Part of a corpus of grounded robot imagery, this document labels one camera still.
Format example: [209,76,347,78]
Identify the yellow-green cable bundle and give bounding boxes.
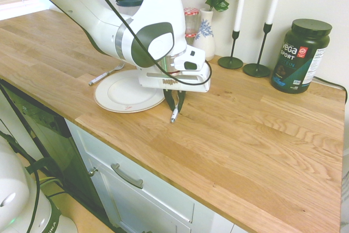
[37,177,61,188]

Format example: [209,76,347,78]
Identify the clear bottle with teal lid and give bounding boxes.
[113,0,145,17]

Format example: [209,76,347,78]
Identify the black dishwasher front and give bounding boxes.
[0,78,110,226]

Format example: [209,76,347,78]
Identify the glass jar red checkered lid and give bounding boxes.
[183,7,200,34]
[184,33,197,46]

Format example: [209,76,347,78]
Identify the silver drawer handle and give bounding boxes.
[110,163,145,190]

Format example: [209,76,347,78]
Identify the white cabinet drawer front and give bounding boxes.
[76,128,196,224]

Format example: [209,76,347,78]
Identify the black power cable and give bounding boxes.
[312,76,349,93]

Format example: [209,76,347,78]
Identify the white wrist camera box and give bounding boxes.
[173,48,206,72]

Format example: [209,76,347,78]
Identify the dark green protein powder tub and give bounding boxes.
[270,18,334,94]

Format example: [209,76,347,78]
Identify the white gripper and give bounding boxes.
[138,63,213,114]

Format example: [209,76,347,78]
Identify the white vase with blue print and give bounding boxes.
[191,8,216,62]

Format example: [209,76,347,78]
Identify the white-handled metal spoon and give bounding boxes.
[169,98,182,124]

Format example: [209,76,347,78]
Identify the tall black candle holder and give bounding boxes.
[242,22,274,78]

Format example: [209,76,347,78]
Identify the white-handled metal fork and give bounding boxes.
[88,61,126,87]

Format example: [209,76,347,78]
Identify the white plate with gold rim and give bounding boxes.
[93,69,167,114]

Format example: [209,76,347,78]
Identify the short black candle holder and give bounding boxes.
[217,28,244,70]

